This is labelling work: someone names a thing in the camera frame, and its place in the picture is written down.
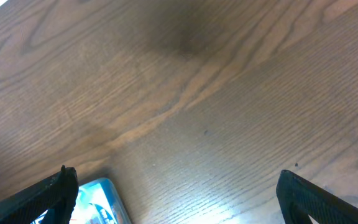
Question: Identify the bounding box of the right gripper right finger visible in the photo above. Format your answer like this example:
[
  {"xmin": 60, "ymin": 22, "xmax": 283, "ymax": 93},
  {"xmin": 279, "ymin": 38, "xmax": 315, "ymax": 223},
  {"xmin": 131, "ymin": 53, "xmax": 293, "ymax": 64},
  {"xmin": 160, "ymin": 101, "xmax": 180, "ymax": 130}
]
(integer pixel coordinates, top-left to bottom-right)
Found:
[{"xmin": 276, "ymin": 170, "xmax": 358, "ymax": 224}]

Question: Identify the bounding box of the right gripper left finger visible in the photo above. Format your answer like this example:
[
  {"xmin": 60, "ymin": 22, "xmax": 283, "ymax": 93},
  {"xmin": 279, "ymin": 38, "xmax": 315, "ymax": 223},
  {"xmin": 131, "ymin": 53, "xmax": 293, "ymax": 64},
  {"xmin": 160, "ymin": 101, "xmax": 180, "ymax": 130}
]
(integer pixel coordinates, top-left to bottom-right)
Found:
[{"xmin": 0, "ymin": 166, "xmax": 79, "ymax": 224}]

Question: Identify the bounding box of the blue Kool Fever box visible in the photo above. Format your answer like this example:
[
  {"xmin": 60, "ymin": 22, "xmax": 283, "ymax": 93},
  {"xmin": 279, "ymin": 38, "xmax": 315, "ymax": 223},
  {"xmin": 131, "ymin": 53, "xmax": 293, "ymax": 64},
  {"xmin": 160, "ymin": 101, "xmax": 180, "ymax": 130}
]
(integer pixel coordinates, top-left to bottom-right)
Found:
[{"xmin": 32, "ymin": 183, "xmax": 119, "ymax": 224}]

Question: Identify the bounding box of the clear plastic container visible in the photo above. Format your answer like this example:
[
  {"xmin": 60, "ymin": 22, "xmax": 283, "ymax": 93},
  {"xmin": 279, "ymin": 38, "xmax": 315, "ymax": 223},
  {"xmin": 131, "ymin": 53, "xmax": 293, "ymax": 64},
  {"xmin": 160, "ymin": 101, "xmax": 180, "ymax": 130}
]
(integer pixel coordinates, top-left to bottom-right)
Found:
[{"xmin": 31, "ymin": 177, "xmax": 132, "ymax": 224}]

